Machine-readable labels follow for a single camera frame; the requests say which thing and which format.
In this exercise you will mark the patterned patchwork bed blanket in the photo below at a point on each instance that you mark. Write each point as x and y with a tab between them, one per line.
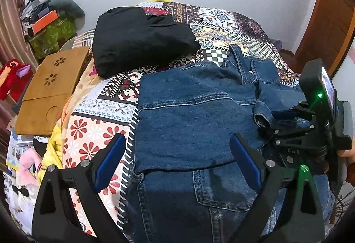
111	109

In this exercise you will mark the black folded garment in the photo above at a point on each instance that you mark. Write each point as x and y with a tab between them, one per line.
138	40

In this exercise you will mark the green storage box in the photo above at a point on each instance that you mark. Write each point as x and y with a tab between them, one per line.
52	34

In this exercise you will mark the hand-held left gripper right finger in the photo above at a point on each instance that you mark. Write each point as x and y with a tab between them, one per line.
246	162

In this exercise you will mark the yellow cloth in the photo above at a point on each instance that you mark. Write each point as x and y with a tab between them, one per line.
54	148

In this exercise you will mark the wooden lap desk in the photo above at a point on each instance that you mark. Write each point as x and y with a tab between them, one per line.
52	87

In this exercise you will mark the red plush toy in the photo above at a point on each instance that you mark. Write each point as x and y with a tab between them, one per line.
11	76

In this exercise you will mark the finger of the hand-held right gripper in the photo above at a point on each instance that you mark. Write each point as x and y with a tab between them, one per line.
285	114
288	133

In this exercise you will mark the blue denim jeans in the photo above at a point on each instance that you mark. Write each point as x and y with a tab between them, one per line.
188	126

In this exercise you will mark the person's right hand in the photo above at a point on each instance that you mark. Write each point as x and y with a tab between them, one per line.
348	157

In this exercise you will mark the brown wooden door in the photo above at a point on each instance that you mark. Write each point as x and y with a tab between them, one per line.
330	18

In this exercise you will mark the pile of printed papers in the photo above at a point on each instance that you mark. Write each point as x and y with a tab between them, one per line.
16	154

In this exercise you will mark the orange box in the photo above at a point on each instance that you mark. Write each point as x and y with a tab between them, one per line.
45	21

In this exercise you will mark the grey cushion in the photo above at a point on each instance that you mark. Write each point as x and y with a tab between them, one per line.
69	7

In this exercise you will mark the striped curtain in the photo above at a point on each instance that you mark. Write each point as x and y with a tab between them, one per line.
11	23

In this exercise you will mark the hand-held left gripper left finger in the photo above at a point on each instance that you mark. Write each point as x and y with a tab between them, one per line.
110	161

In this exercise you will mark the pink plush toy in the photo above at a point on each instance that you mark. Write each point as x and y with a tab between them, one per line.
27	165

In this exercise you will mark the pile of white grey things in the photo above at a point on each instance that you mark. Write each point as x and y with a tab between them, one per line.
34	7

